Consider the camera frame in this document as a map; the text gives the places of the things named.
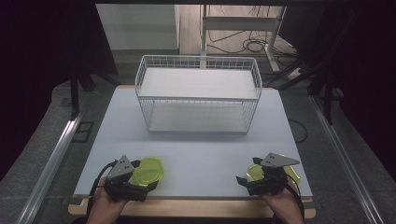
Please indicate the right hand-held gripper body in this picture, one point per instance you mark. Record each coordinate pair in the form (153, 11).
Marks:
(274, 174)

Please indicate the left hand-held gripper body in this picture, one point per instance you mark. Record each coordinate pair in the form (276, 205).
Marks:
(123, 169)

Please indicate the rectangular green plastic container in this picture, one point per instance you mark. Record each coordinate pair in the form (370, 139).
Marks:
(254, 172)

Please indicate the round green plastic container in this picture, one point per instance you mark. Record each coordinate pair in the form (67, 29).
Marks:
(149, 171)

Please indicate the person's right hand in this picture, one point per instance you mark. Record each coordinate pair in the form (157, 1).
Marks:
(286, 205)

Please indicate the person's left hand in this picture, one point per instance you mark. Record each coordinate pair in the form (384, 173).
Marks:
(102, 207)

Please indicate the black metal stand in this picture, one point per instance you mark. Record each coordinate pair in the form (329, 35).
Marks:
(327, 93)
(74, 93)

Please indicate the white power strip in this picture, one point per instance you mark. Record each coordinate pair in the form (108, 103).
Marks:
(294, 73)

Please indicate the white cabinet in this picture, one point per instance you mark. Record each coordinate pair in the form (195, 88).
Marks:
(137, 26)

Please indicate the aluminium rail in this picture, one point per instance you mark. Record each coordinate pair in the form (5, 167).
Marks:
(345, 161)
(53, 161)

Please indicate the white metal desk frame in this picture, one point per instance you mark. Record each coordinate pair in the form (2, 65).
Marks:
(239, 23)

